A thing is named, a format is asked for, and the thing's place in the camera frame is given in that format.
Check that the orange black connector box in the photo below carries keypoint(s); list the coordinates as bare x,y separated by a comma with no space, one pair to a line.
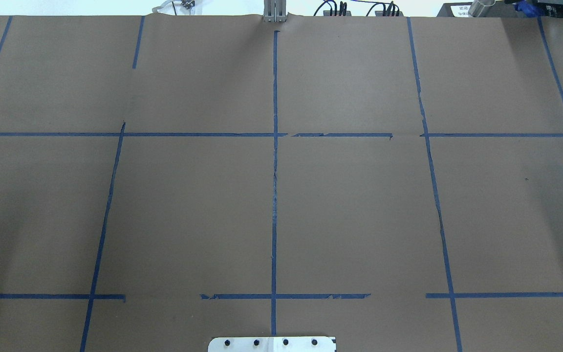
333,8

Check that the silver metal cup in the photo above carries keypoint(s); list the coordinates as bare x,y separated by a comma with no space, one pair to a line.
480,8

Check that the aluminium frame post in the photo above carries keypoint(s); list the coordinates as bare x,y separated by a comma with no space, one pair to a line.
275,11

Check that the white camera post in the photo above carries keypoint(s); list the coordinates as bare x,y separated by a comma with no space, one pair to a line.
274,344

